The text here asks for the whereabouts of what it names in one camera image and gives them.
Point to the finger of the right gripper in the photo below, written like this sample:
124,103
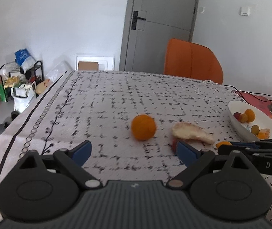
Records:
252,154
256,143

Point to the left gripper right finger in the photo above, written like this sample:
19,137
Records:
196,162

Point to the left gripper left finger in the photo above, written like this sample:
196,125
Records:
70,163

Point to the small orange kumquat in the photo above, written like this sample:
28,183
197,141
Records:
219,144

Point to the small red plum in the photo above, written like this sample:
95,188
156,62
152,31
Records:
174,144

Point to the large orange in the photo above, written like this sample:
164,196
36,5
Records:
143,127

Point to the olive green small fruit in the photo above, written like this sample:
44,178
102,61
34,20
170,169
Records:
255,130

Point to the small kumquat in plate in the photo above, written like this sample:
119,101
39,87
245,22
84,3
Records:
262,135

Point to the green fruit in plate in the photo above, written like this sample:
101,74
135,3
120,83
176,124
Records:
243,118

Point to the red plum in plate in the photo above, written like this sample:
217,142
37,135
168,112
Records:
237,115

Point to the orange fruit in plate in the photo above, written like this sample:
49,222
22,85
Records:
251,115

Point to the white plate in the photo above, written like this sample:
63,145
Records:
250,123

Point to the orange red cartoon mat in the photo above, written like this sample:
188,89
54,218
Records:
264,104

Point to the white tote bag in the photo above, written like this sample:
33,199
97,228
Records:
23,95

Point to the black metal rack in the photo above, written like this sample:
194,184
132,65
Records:
35,74

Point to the orange chair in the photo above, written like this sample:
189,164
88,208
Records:
187,59

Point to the white foam packaging board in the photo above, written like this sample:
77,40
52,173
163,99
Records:
94,63

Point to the blue white bag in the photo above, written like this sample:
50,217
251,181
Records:
24,59

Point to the grey door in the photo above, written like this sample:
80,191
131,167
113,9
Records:
144,49

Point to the white light switch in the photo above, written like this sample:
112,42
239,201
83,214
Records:
244,11

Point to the black door handle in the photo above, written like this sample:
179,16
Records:
135,18

